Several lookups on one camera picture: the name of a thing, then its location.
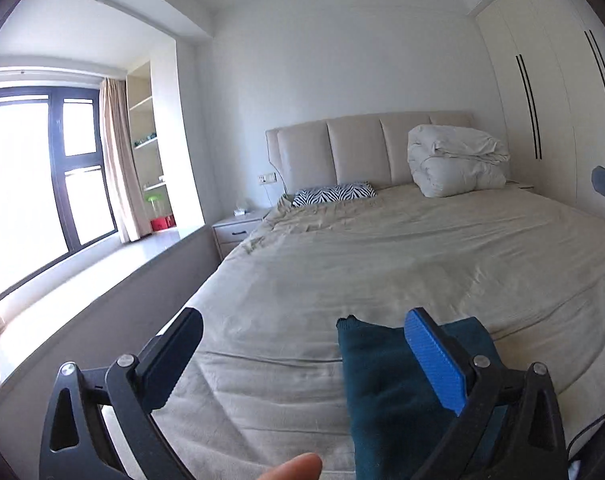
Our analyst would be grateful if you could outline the bed with beige sheet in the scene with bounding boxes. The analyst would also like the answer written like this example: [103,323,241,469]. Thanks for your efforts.
[125,182,605,480]

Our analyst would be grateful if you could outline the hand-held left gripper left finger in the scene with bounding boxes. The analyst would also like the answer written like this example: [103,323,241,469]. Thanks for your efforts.
[38,306,204,480]

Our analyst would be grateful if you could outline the black framed window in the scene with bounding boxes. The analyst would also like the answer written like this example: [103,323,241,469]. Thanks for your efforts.
[0,85,119,303]

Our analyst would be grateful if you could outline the beige padded headboard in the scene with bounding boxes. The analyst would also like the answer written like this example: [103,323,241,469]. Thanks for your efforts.
[265,111,475,196]

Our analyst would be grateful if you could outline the zebra print pillow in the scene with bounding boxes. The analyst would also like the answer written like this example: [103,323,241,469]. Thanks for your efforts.
[292,182,377,208]

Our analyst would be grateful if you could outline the white built-in shelf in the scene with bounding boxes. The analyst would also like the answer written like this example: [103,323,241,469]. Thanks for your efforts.
[126,60,176,233]

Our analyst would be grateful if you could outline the white wardrobe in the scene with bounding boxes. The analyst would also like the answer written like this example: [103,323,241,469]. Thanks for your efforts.
[465,0,605,226]

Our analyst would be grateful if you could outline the white nightstand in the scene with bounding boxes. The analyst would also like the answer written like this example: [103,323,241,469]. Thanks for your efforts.
[212,208,273,261]

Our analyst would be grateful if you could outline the folded white duvet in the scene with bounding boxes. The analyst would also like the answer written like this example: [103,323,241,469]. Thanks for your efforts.
[407,124,511,198]

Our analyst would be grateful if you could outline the person's left hand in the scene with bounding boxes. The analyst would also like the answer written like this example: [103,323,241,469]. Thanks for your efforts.
[259,452,324,480]

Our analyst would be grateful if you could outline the dark teal knit sweater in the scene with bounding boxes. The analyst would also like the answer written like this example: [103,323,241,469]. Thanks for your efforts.
[336,315,508,480]

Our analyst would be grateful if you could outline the grey window bench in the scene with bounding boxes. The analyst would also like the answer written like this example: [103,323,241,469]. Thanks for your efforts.
[0,225,218,396]

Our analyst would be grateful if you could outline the black cable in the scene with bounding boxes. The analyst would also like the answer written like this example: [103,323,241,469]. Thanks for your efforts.
[566,407,605,463]

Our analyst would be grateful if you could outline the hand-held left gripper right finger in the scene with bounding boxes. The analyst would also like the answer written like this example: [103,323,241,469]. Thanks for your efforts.
[403,307,568,480]

